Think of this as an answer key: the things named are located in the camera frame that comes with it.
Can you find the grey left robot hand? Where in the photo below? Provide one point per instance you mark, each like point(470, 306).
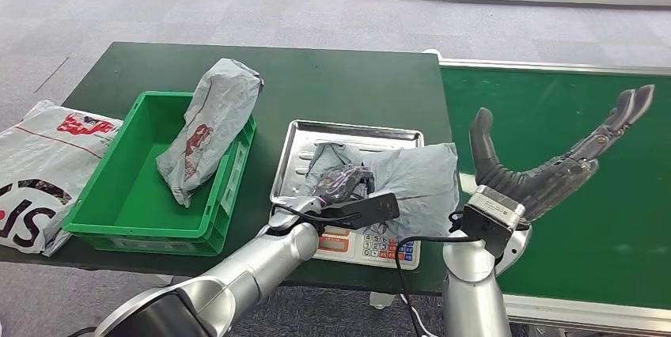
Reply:
point(346, 182)

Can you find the dark green table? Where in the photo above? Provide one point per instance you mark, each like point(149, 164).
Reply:
point(341, 83)

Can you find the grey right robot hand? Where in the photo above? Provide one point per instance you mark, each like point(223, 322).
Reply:
point(534, 188)

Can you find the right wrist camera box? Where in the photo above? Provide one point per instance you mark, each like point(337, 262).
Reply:
point(490, 219)

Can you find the tall grey red-print mailer package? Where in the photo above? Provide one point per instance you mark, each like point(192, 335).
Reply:
point(215, 120)

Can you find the large white red-black print bag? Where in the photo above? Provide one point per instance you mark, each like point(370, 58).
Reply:
point(42, 172)

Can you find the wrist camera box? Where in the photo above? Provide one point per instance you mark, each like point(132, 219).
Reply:
point(490, 219)
point(367, 210)

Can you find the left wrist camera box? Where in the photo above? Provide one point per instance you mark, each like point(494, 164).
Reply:
point(367, 210)

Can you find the white scale with steel tray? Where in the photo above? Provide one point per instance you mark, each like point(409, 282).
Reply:
point(335, 135)

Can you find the green plastic bin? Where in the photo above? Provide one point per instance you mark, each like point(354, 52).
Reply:
point(136, 198)

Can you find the green conveyor belt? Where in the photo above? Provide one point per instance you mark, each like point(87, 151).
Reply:
point(576, 261)

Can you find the white table foot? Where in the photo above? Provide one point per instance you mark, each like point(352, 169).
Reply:
point(381, 300)

